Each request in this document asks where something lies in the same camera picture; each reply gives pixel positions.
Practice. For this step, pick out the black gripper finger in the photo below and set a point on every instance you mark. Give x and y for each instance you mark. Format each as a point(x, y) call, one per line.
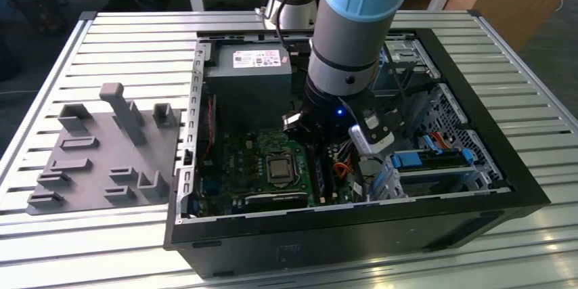
point(295, 126)

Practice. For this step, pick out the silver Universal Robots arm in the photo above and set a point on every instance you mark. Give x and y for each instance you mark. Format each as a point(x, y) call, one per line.
point(352, 32)

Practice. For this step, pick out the CPU in socket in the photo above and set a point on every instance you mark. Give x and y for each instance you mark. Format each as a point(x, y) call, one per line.
point(279, 169)

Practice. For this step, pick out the grey power supply unit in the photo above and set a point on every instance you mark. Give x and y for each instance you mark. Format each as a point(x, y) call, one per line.
point(248, 92)

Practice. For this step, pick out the green motherboard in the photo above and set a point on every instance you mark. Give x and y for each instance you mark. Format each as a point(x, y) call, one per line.
point(239, 153)

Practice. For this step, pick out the black graphics card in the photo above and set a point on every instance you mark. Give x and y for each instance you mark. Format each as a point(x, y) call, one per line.
point(275, 200)

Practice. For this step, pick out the hard disk in blue carrier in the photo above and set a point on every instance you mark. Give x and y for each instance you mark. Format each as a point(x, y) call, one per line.
point(408, 160)

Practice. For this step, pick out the metal disk bay cage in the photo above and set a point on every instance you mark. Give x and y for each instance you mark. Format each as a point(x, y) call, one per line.
point(411, 62)
point(432, 180)

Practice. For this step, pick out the black open PC case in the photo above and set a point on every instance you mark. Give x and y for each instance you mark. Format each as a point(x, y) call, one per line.
point(315, 245)

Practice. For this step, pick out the grey parts rack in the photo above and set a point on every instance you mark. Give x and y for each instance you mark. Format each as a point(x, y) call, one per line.
point(104, 153)

